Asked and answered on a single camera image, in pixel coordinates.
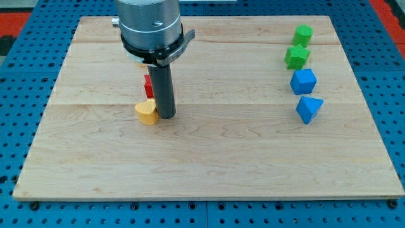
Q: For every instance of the black clamp ring mount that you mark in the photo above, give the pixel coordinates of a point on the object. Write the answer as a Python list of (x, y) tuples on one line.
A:
[(155, 45)]

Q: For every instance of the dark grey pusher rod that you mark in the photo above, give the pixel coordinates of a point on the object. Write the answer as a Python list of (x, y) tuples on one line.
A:
[(162, 86)]

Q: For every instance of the red star block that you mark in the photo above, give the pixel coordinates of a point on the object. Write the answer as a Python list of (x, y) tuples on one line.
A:
[(148, 87)]

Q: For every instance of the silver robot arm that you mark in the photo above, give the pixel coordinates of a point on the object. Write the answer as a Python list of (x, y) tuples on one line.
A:
[(139, 13)]

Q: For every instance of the yellow block behind arm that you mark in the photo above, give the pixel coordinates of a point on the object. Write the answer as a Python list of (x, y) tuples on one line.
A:
[(142, 65)]

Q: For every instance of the yellow heart block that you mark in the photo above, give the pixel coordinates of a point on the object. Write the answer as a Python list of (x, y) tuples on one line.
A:
[(147, 112)]

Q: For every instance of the green star block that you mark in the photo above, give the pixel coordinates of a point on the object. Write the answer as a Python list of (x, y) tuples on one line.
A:
[(296, 57)]

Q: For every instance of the wooden board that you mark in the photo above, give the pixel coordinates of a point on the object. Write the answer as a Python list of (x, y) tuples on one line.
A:
[(236, 135)]

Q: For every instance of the blue cube block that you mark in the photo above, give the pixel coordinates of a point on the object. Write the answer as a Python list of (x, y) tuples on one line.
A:
[(303, 81)]

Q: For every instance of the green cylinder block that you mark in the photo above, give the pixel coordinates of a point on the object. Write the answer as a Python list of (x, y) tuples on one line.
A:
[(302, 35)]

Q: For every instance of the blue triangular prism block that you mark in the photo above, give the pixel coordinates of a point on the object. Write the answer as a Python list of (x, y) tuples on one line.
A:
[(308, 108)]

